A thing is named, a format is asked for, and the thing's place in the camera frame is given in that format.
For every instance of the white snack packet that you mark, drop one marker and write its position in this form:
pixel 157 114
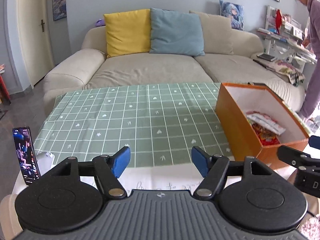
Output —
pixel 265 121

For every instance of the cream door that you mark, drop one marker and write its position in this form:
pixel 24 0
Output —
pixel 34 38

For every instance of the smartphone on white stand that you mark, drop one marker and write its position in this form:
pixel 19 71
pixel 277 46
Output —
pixel 33 164

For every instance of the yellow cushion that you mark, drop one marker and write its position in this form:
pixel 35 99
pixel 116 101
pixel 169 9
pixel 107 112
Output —
pixel 128 32

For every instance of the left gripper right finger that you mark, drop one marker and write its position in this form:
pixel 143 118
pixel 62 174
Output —
pixel 213 169

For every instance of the white cluttered shelf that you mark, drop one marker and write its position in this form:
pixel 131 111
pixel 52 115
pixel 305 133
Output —
pixel 283 38

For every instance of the beige sofa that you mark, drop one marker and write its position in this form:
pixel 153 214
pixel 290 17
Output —
pixel 89 68

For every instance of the orange cardboard box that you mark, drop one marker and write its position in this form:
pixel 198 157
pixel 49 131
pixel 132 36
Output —
pixel 235 100

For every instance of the floral blanket on sofa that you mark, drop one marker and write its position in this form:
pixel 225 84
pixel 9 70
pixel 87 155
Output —
pixel 284 70

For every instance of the red orange stacked stools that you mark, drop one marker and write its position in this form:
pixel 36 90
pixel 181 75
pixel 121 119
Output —
pixel 4 92

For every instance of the phone on sofa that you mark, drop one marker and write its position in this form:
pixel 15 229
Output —
pixel 266 57

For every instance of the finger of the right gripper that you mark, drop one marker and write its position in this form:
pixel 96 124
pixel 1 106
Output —
pixel 314 142

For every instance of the red snack bag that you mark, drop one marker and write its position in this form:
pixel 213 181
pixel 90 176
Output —
pixel 266 137

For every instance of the light blue cushion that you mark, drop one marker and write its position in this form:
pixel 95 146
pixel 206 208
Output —
pixel 174 32

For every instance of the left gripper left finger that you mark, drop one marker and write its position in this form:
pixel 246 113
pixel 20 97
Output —
pixel 107 171

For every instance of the beige back cushion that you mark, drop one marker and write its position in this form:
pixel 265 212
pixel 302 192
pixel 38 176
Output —
pixel 217 33

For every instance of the blue patterned cushion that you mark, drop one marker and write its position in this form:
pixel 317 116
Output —
pixel 233 11

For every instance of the green checkered tablecloth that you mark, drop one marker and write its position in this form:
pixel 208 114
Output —
pixel 160 123

